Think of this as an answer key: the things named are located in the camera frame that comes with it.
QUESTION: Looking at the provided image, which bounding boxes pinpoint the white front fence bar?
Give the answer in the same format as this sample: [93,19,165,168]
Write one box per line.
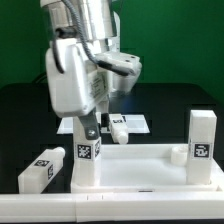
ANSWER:
[0,191,224,223]

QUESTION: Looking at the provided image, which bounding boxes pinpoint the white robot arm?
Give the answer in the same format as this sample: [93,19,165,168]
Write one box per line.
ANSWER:
[40,0,141,140]

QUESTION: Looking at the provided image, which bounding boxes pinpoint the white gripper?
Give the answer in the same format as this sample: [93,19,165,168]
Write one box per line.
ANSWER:
[46,38,109,139]

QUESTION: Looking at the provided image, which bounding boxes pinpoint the white desk top tray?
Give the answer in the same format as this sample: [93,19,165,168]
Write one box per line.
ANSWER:
[71,144,224,193]

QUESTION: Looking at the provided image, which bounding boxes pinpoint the black cables behind base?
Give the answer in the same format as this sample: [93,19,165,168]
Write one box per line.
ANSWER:
[32,73,49,84]

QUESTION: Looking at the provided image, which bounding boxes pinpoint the white marker sheet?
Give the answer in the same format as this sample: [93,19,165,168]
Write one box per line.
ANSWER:
[57,114,150,134]

